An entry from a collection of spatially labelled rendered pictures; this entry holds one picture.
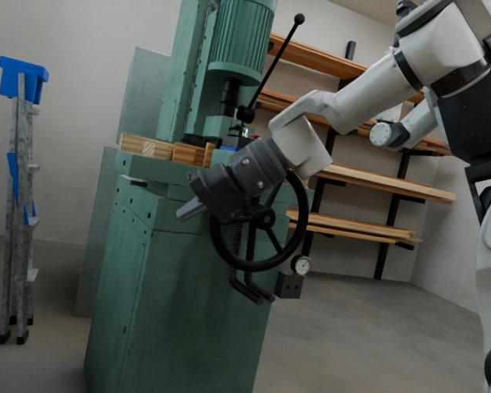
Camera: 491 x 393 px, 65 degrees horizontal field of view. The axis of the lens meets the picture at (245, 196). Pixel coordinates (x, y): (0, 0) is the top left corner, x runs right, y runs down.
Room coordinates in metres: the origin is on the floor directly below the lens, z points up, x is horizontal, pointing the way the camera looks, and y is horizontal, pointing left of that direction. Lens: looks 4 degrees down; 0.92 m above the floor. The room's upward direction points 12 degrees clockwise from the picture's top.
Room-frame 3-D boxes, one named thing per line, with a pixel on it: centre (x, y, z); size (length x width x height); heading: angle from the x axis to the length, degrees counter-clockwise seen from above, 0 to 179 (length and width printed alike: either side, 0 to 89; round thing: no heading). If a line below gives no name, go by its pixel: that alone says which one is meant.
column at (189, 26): (1.52, 0.26, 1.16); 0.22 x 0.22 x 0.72; 30
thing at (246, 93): (1.53, 0.09, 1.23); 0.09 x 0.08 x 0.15; 30
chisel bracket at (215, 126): (1.29, 0.12, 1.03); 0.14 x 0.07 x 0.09; 30
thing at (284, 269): (1.28, -0.18, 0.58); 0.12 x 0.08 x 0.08; 30
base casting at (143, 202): (1.38, 0.18, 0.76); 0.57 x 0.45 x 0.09; 30
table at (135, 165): (1.17, 0.07, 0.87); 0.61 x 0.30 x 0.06; 120
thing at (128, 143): (1.28, 0.13, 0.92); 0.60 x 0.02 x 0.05; 120
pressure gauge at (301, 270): (1.22, -0.21, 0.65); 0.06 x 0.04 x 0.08; 120
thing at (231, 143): (1.10, 0.02, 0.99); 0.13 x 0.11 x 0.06; 120
